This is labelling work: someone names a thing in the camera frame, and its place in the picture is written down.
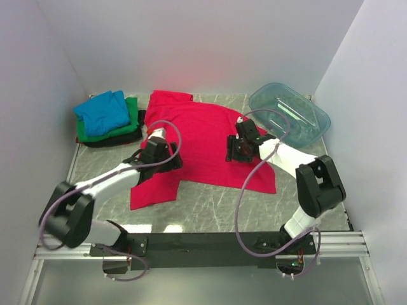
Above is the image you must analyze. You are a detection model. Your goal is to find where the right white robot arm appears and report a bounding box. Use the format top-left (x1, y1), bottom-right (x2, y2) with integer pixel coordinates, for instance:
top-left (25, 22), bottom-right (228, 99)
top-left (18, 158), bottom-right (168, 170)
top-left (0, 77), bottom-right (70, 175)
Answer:
top-left (226, 117), bottom-right (346, 257)

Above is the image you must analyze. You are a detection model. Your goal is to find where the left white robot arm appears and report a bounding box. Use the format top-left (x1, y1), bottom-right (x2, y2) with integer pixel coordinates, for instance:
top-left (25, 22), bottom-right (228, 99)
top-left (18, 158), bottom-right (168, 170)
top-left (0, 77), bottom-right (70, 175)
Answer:
top-left (39, 136), bottom-right (183, 250)

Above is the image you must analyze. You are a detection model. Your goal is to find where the folded black t shirt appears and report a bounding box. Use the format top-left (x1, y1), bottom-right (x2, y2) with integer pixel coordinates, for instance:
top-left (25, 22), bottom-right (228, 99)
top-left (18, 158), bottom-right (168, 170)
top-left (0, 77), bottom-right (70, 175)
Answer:
top-left (83, 110), bottom-right (146, 148)

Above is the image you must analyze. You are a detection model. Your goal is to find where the folded green t shirt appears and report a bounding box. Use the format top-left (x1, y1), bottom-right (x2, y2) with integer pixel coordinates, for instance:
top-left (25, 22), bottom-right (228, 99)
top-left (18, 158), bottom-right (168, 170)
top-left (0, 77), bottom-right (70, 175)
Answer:
top-left (76, 97), bottom-right (139, 142)

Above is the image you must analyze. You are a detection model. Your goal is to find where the folded blue t shirt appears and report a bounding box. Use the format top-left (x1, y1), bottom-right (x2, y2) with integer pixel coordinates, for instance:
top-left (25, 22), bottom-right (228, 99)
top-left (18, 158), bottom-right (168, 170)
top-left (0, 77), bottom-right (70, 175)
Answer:
top-left (73, 90), bottom-right (130, 137)

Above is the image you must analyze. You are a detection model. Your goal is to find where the clear blue plastic tub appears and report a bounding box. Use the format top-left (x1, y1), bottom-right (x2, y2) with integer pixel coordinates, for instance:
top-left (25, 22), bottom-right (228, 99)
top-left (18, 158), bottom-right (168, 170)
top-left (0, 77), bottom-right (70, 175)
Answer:
top-left (249, 83), bottom-right (331, 148)

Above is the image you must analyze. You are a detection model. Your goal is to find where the black base beam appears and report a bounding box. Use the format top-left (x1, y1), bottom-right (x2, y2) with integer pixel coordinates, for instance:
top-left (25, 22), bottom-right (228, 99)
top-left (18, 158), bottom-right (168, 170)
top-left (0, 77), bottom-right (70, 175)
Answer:
top-left (90, 232), bottom-right (317, 275)

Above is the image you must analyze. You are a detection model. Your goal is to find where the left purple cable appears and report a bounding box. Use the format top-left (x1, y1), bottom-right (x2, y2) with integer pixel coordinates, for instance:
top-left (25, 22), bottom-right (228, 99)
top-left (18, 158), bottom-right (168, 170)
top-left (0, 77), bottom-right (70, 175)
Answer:
top-left (38, 119), bottom-right (183, 282)

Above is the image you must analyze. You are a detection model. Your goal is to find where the purple cable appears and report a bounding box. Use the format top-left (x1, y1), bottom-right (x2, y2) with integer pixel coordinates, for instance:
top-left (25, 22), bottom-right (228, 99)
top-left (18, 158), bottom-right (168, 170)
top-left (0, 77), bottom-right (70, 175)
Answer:
top-left (234, 109), bottom-right (322, 279)
top-left (38, 119), bottom-right (183, 282)

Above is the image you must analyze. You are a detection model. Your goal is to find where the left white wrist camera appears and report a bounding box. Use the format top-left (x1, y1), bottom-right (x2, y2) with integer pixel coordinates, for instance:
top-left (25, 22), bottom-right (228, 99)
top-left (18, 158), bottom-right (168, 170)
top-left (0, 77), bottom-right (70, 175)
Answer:
top-left (147, 128), bottom-right (166, 140)

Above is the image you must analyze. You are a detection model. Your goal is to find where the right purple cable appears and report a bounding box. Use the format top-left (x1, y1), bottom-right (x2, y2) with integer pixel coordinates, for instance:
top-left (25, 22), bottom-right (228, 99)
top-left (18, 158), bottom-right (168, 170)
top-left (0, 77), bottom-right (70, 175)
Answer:
top-left (234, 109), bottom-right (322, 279)

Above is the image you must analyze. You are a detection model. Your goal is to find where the aluminium frame rail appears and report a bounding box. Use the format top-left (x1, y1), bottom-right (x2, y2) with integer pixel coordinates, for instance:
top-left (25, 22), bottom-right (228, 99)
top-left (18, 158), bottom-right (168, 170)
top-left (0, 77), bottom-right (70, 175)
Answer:
top-left (19, 144), bottom-right (111, 304)

